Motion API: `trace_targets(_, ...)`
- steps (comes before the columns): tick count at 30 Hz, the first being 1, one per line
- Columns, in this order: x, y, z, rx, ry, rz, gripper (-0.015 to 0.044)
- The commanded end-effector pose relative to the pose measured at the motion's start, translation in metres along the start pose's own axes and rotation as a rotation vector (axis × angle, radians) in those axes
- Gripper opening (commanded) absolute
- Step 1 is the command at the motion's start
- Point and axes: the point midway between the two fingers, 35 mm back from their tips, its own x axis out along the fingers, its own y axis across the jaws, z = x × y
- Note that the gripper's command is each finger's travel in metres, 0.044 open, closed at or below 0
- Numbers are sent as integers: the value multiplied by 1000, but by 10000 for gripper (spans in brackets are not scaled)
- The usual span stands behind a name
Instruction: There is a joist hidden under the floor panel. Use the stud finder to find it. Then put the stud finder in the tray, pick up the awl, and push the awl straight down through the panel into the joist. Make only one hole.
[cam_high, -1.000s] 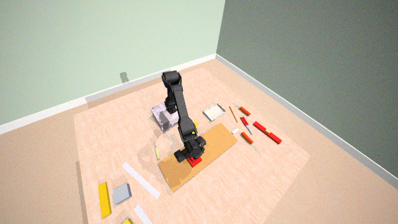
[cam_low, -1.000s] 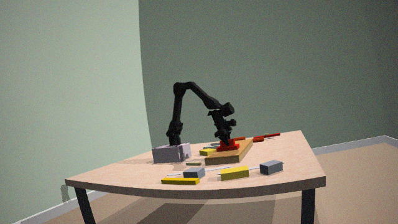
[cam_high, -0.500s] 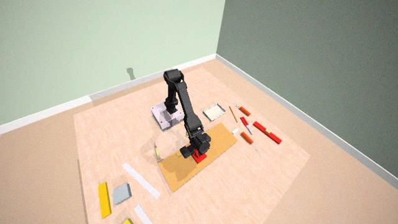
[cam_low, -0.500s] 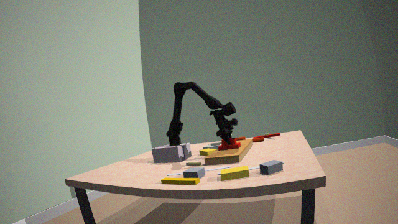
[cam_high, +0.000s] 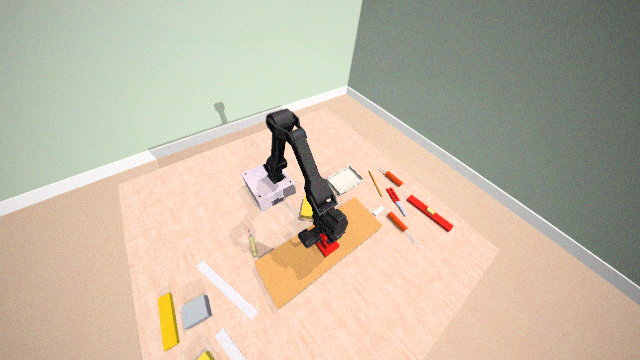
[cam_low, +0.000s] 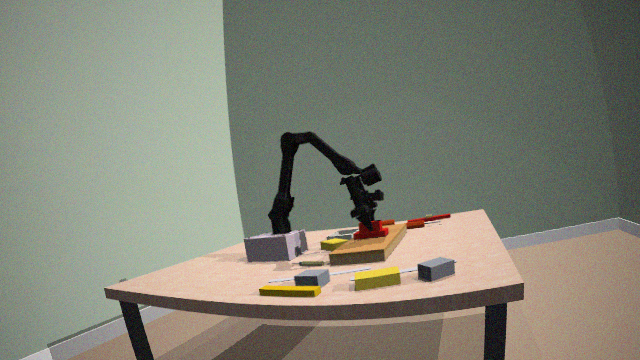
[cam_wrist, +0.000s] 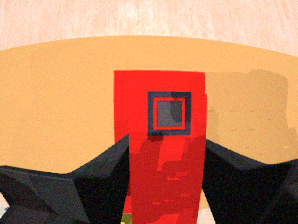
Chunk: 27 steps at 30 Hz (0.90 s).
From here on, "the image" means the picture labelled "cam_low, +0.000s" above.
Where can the red spirit level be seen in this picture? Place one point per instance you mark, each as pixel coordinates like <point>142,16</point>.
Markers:
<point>431,218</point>

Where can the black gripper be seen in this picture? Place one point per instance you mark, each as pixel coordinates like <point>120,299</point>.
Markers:
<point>365,211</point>

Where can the orange panel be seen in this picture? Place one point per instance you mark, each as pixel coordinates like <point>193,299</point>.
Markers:
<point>368,250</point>

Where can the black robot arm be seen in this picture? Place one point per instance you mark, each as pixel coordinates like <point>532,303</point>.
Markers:
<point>283,202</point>

